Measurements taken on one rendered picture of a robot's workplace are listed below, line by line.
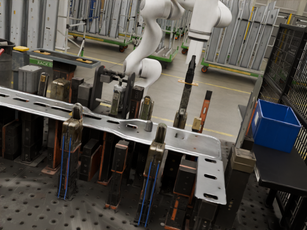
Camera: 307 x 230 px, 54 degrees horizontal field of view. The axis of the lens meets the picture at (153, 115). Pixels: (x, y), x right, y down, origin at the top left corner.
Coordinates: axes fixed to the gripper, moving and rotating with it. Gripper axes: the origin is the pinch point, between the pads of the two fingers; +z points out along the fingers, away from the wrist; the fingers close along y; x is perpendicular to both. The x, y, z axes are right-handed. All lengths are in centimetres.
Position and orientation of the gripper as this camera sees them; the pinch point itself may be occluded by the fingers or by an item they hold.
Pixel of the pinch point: (189, 76)
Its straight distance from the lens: 123.5
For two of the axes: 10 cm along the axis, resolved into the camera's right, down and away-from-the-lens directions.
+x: 9.7, 2.2, -1.0
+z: -1.7, 9.2, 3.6
